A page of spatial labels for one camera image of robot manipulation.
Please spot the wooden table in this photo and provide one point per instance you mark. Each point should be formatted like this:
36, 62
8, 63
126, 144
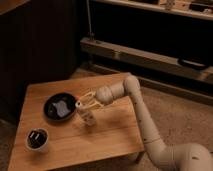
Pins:
72, 142

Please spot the white cup with dark contents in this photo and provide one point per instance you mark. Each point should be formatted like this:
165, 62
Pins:
37, 140

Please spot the black handle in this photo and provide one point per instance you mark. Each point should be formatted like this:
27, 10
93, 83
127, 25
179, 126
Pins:
192, 65

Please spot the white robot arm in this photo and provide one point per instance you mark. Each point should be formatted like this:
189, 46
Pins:
183, 157

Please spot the long wooden beam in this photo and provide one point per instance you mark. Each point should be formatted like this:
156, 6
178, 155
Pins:
145, 59

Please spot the black round plate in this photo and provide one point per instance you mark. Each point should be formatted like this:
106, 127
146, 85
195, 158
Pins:
60, 106

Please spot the clear plastic bottle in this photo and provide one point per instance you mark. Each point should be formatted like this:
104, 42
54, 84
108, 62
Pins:
84, 111

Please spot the metal pole stand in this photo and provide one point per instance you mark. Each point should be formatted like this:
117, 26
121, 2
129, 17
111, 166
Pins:
91, 34

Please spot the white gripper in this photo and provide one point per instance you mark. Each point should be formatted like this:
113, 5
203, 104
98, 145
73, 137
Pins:
103, 95

